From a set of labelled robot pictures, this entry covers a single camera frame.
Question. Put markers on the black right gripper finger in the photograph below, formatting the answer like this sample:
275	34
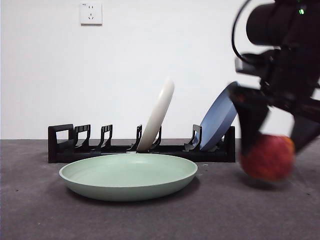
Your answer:
306	132
250	112

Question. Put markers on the red yellow apple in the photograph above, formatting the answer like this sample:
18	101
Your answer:
268	160

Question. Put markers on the green plate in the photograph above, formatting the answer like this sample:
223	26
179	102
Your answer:
125	180

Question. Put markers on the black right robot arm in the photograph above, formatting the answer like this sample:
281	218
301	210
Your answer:
295	50

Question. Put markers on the blue plate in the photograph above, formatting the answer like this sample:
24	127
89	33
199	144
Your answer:
217	125

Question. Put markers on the black plate rack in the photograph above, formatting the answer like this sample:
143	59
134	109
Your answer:
212	156

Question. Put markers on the white plate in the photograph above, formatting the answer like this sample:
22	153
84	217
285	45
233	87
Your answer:
158	117

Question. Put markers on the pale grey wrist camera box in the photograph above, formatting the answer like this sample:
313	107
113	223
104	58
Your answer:
241	66

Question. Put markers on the white wall socket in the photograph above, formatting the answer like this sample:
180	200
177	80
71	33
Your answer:
91	13

